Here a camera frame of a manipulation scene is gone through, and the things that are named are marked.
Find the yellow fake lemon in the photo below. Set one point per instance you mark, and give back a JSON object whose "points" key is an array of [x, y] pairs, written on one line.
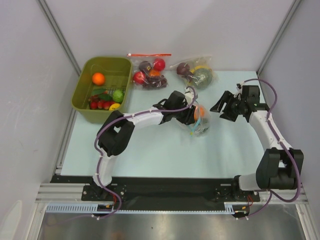
{"points": [[114, 106]]}

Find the red zip bag of food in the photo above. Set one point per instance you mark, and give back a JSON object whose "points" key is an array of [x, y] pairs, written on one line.
{"points": [[148, 70]]}

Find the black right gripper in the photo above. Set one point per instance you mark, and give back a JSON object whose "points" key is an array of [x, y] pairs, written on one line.
{"points": [[230, 107]]}

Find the clear zip top bag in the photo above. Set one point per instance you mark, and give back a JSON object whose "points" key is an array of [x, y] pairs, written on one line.
{"points": [[194, 129]]}

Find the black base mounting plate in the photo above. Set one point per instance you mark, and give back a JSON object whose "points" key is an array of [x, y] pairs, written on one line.
{"points": [[181, 184]]}

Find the orange fake fruit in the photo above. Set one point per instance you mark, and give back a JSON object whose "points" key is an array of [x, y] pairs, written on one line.
{"points": [[199, 112], [98, 79]]}

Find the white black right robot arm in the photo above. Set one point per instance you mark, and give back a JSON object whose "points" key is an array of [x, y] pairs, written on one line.
{"points": [[281, 165]]}

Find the white cable duct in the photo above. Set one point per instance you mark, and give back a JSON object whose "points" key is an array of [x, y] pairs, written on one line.
{"points": [[104, 208]]}

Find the green fake fruit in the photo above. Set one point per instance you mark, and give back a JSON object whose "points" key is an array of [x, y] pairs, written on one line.
{"points": [[118, 96]]}

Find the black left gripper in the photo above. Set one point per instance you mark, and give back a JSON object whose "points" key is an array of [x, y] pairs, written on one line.
{"points": [[189, 118]]}

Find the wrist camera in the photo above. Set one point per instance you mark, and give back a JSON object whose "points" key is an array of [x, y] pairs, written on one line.
{"points": [[239, 88], [190, 95]]}

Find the aluminium frame rail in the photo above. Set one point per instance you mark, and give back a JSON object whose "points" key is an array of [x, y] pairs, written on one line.
{"points": [[84, 192]]}

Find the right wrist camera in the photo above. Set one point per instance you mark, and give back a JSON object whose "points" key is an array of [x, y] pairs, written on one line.
{"points": [[239, 88]]}

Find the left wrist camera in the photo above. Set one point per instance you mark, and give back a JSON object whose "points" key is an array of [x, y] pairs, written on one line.
{"points": [[190, 95]]}

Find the clear bag with melon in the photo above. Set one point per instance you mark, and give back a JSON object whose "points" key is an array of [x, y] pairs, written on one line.
{"points": [[196, 72]]}

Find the red fake strawberries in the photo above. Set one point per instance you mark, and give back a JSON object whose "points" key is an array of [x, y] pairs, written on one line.
{"points": [[100, 99]]}

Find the olive green plastic bin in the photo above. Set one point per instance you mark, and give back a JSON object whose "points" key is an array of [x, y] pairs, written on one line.
{"points": [[118, 74]]}

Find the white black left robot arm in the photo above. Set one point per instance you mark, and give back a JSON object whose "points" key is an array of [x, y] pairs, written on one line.
{"points": [[113, 137]]}

